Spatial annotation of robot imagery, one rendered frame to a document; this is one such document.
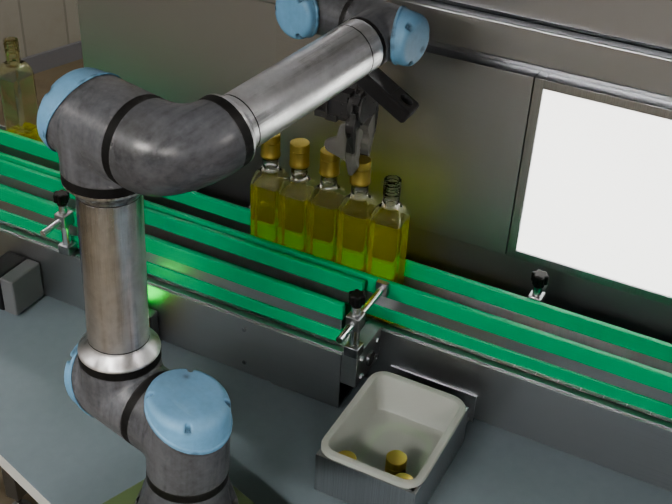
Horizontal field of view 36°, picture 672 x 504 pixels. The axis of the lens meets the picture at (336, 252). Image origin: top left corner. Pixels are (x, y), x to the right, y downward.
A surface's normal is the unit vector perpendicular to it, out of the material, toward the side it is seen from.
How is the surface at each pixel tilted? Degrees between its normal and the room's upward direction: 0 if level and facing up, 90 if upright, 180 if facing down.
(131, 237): 90
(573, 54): 90
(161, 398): 9
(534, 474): 0
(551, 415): 90
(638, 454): 90
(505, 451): 0
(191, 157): 77
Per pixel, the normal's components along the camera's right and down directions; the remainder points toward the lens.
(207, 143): 0.43, 0.05
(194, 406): 0.19, -0.79
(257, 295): -0.46, 0.48
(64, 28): 0.72, 0.42
